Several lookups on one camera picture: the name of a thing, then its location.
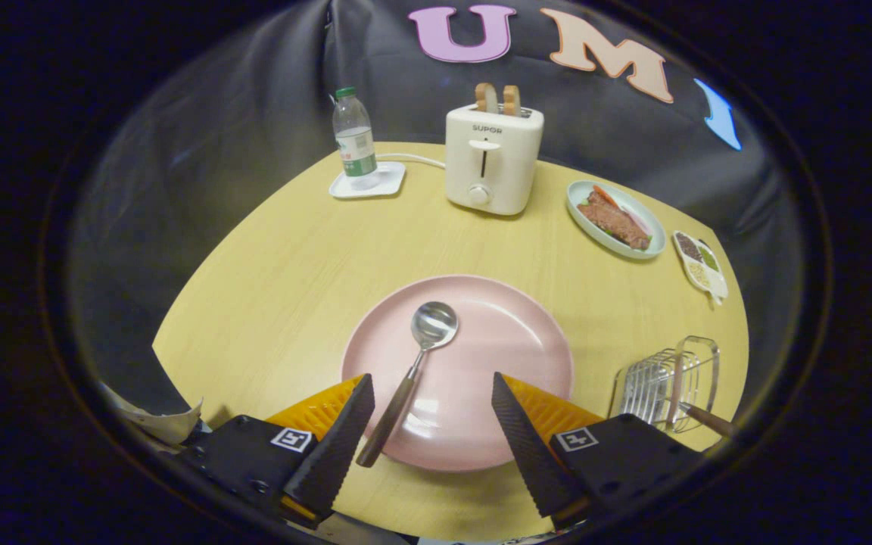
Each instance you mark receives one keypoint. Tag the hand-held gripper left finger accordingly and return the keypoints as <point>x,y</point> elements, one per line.
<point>337,446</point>

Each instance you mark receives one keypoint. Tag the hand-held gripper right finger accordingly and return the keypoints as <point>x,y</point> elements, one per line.
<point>530,446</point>

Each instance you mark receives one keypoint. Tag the pink round plate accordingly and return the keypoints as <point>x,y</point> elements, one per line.
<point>512,333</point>

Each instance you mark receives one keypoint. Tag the pale green oval plate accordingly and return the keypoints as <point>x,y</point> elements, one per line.
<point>586,223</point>

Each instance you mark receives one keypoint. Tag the cooked meat with vegetables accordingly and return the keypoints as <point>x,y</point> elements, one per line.
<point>614,219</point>

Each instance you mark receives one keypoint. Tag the white divided seasoning dish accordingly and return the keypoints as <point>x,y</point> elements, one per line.
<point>699,265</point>

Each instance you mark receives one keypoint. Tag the white square coaster tray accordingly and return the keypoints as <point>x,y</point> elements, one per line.
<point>387,183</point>

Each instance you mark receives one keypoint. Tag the cream white toaster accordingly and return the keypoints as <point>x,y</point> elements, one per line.
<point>508,163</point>

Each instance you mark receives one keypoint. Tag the black backdrop cloth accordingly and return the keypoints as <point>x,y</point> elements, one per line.
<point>216,174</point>

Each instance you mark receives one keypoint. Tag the clear plastic water bottle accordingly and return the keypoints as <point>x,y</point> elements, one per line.
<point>354,136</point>

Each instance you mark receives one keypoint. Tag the toast bread slice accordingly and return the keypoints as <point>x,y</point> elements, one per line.
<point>486,98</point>
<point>512,101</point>

